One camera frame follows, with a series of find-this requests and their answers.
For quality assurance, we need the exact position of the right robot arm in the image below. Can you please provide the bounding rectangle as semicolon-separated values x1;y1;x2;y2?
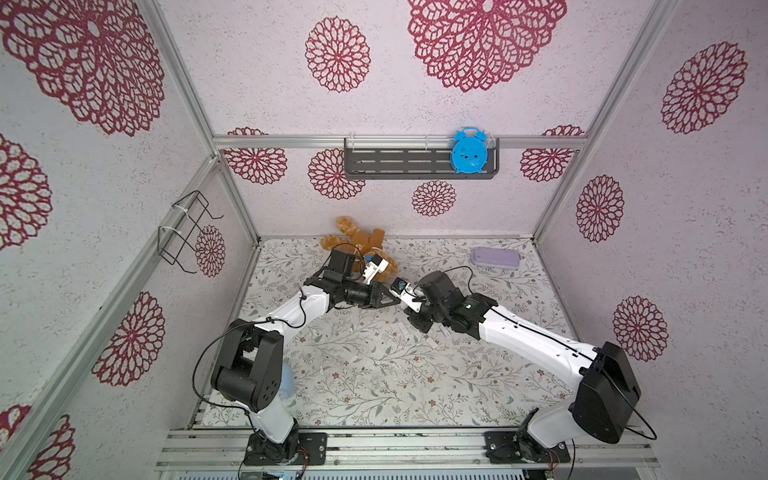
391;271;641;463

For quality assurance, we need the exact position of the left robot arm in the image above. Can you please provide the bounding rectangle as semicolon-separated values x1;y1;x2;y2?
206;247;399;466

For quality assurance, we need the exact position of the brown teddy bear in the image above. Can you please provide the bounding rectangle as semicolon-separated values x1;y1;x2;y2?
320;216;399;281

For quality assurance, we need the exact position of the purple rectangular case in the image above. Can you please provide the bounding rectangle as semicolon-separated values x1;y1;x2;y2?
471;247;522;270

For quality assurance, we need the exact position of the light blue cup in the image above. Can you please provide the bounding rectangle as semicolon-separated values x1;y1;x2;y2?
278;362;295;406

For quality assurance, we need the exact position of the blue alarm clock toy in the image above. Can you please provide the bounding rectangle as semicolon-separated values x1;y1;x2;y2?
450;127;488;174

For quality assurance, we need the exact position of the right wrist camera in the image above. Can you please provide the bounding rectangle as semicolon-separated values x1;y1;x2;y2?
390;277;426;313

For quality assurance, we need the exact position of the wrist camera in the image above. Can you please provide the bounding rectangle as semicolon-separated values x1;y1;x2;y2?
390;277;426;313
363;254;389;285

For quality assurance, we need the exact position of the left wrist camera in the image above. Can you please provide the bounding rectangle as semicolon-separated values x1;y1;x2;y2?
363;254;389;285

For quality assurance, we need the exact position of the grey wall shelf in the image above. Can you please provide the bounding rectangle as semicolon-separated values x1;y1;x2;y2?
343;138;500;180

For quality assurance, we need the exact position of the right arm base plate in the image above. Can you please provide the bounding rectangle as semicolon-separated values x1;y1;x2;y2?
483;430;571;466

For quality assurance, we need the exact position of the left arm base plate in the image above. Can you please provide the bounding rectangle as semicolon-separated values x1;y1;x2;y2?
244;431;328;466

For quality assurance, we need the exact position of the black wire wall rack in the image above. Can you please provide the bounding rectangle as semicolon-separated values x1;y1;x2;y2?
156;190;226;278

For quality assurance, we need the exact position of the aluminium front rail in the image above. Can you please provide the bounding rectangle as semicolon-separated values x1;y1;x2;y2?
154;427;659;473

